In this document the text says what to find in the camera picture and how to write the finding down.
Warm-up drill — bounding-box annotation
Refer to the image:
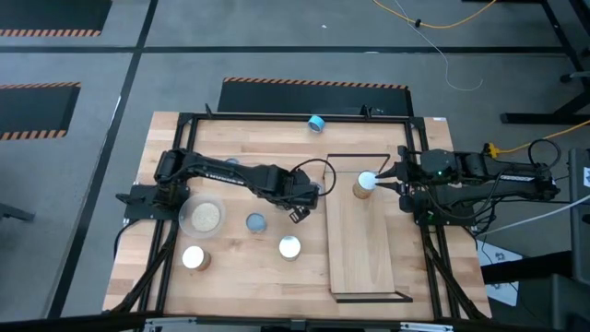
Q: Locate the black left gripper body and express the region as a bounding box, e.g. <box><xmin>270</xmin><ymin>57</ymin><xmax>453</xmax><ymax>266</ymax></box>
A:
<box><xmin>288</xmin><ymin>170</ymin><xmax>321</xmax><ymax>225</ymax></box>

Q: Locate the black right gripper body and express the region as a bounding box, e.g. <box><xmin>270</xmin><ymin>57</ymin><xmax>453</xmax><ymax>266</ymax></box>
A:
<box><xmin>396</xmin><ymin>146</ymin><xmax>437</xmax><ymax>214</ymax></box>

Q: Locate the tall Beans can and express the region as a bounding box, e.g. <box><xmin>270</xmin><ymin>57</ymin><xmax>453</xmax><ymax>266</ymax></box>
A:
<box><xmin>352</xmin><ymin>170</ymin><xmax>380</xmax><ymax>200</ymax></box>

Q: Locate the tall Carrots can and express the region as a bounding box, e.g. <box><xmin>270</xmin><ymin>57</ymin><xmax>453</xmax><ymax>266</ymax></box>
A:
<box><xmin>277</xmin><ymin>235</ymin><xmax>302</xmax><ymax>263</ymax></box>

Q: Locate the short Mandarin Oranges can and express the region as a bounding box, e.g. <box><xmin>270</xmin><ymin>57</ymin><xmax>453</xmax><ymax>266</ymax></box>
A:
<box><xmin>245</xmin><ymin>211</ymin><xmax>268</xmax><ymax>234</ymax></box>

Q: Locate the blue tape roll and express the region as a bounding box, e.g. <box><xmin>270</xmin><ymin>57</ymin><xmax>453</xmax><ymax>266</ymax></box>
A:
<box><xmin>307</xmin><ymin>114</ymin><xmax>326</xmax><ymax>135</ymax></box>

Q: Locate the light wooden board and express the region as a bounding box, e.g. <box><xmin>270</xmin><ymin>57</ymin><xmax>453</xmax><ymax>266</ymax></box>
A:
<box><xmin>324</xmin><ymin>152</ymin><xmax>415</xmax><ymax>304</ymax></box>

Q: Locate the black mat with hazard stripes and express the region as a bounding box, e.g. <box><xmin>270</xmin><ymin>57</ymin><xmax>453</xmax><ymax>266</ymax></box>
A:
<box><xmin>0</xmin><ymin>0</ymin><xmax>113</xmax><ymax>38</ymax></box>
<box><xmin>0</xmin><ymin>81</ymin><xmax>82</xmax><ymax>142</ymax></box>
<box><xmin>216</xmin><ymin>76</ymin><xmax>415</xmax><ymax>117</ymax></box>

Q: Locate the white sheet with symbols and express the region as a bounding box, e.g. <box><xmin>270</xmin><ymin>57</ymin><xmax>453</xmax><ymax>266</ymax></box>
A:
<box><xmin>477</xmin><ymin>239</ymin><xmax>521</xmax><ymax>308</ymax></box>

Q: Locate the translucent white bowl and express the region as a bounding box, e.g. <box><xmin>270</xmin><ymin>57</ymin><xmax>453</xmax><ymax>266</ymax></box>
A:
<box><xmin>178</xmin><ymin>193</ymin><xmax>228</xmax><ymax>240</ymax></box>

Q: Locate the black metal stand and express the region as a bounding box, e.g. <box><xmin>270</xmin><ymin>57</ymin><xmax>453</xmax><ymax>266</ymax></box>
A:
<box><xmin>500</xmin><ymin>0</ymin><xmax>590</xmax><ymax>126</ymax></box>

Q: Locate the grey cabinet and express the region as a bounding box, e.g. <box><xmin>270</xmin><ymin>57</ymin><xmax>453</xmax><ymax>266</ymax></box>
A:
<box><xmin>567</xmin><ymin>147</ymin><xmax>590</xmax><ymax>278</ymax></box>

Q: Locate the black desk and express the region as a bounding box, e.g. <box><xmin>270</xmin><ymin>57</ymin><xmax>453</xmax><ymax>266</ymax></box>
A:
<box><xmin>481</xmin><ymin>250</ymin><xmax>590</xmax><ymax>332</ymax></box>

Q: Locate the black stand foot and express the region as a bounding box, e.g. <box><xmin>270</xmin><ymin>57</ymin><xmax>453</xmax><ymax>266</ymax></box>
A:
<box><xmin>0</xmin><ymin>201</ymin><xmax>37</xmax><ymax>223</ymax></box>

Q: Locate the black camera cable loop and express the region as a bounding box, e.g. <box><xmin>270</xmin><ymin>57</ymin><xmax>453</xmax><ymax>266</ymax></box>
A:
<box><xmin>289</xmin><ymin>158</ymin><xmax>338</xmax><ymax>198</ymax></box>

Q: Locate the yellow cable with plug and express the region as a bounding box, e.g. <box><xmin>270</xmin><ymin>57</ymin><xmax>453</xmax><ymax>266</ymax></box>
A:
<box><xmin>482</xmin><ymin>118</ymin><xmax>590</xmax><ymax>157</ymax></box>

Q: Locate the thin white cable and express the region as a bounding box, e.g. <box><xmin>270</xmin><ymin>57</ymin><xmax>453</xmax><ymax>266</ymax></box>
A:
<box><xmin>394</xmin><ymin>0</ymin><xmax>485</xmax><ymax>92</ymax></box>

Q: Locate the thick white cable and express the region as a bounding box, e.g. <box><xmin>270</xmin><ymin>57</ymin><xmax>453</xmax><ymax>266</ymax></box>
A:
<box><xmin>474</xmin><ymin>192</ymin><xmax>590</xmax><ymax>237</ymax></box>

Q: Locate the long yellow cable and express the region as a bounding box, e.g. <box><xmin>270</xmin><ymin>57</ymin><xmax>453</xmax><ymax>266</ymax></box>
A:
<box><xmin>371</xmin><ymin>0</ymin><xmax>499</xmax><ymax>30</ymax></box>

